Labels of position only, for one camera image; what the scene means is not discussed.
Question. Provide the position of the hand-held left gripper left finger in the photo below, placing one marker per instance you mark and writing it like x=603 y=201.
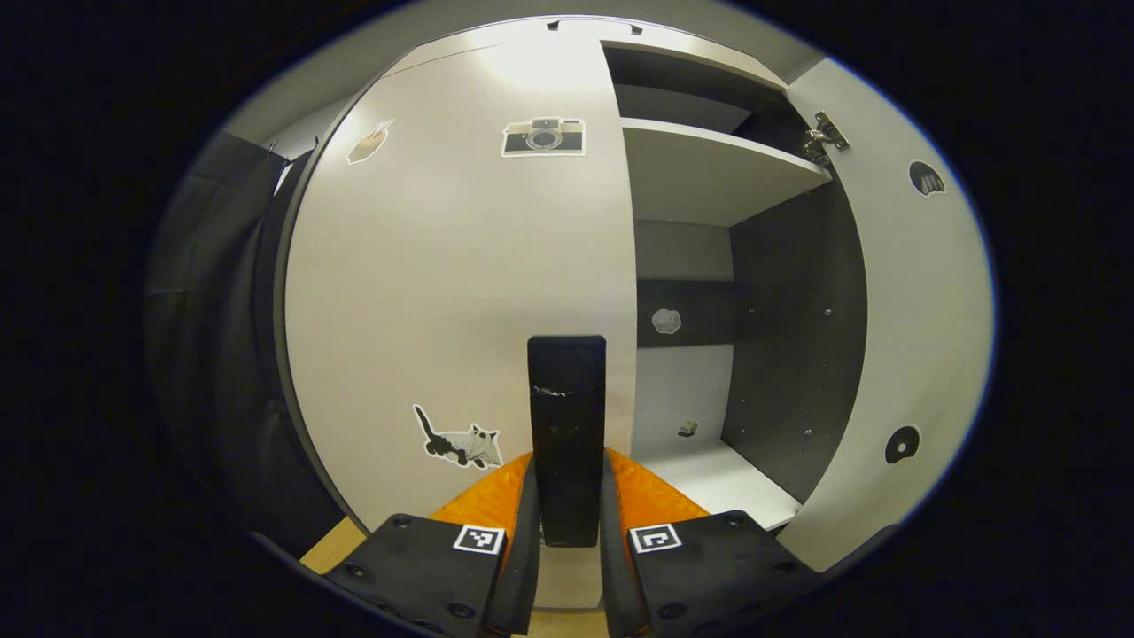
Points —
x=523 y=567

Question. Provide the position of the metal door hinge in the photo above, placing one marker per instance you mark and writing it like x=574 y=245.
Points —
x=828 y=133

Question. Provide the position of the black backdrop cloth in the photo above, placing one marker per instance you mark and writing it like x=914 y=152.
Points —
x=213 y=354

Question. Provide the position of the beige double-door shoe cabinet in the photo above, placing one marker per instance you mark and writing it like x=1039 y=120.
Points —
x=709 y=168

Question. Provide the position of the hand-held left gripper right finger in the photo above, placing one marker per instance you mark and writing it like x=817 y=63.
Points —
x=616 y=567

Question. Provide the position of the beige cabinet door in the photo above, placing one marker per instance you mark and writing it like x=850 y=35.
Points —
x=921 y=337
x=443 y=283

